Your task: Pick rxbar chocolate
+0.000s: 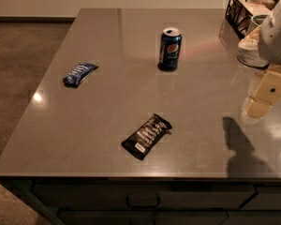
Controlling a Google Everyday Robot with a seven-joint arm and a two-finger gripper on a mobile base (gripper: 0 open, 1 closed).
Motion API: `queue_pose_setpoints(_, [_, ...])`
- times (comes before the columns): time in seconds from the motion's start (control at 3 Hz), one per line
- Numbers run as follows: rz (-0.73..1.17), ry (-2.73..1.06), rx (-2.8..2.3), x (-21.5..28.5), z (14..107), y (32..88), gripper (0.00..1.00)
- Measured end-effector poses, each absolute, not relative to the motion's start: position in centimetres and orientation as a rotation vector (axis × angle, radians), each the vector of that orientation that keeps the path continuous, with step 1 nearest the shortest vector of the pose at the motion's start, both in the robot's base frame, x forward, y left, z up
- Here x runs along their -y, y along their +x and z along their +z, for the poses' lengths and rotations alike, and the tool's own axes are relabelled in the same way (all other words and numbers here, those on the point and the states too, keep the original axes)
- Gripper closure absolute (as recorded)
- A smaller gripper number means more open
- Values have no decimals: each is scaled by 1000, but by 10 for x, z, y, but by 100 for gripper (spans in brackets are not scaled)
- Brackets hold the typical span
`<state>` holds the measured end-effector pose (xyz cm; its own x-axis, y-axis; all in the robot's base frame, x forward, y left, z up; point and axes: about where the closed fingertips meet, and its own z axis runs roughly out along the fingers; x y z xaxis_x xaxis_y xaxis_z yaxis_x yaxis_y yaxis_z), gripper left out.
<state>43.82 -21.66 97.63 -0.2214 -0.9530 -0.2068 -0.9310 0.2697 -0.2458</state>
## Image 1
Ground black wire basket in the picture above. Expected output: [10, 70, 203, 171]
[225, 0, 276, 38]

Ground silver mesh cup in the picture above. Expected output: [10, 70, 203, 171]
[237, 15, 269, 68]

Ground blue pepsi can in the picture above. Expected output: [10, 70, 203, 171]
[158, 27, 182, 71]

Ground black drawer handle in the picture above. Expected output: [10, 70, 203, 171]
[126, 194, 160, 209]

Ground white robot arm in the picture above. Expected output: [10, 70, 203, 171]
[238, 0, 281, 119]

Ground dark cabinet drawer front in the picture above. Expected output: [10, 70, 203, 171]
[33, 184, 255, 210]

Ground black rxbar chocolate wrapper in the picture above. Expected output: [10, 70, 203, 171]
[121, 114, 172, 160]

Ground blue snack bar wrapper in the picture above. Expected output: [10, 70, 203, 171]
[63, 62, 98, 88]

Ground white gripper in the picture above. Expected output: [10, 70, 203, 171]
[242, 0, 281, 118]

